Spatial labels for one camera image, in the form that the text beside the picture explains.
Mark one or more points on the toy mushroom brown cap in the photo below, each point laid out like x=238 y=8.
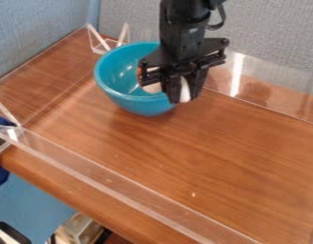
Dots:
x=155 y=88

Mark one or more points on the black object at bottom left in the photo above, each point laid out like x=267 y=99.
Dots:
x=11 y=236

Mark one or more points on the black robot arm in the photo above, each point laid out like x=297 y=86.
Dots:
x=187 y=54

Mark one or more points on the blue plastic bowl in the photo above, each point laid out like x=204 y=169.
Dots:
x=116 y=78

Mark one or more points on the clear acrylic table barrier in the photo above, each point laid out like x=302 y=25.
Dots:
x=216 y=173

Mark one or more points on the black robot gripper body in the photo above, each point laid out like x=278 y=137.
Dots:
x=185 y=48

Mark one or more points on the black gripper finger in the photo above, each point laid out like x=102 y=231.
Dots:
x=196 y=79
x=172 y=88

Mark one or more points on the grey box under table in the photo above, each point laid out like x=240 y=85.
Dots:
x=79 y=230

